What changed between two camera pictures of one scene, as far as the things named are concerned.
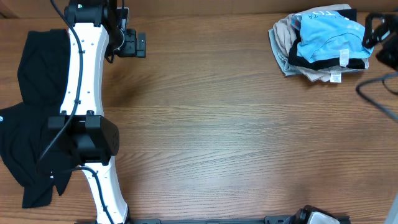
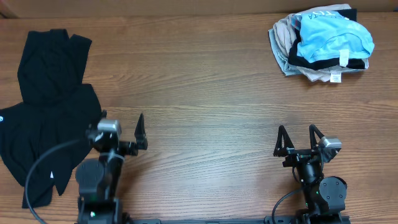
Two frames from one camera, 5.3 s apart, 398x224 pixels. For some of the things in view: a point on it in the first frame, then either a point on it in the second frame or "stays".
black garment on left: x=40 y=158 stays
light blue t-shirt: x=326 y=34 stays
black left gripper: x=131 y=49 to x=131 y=148
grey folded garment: x=282 y=60 stays
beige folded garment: x=286 y=33 stays
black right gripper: x=389 y=25 to x=296 y=154
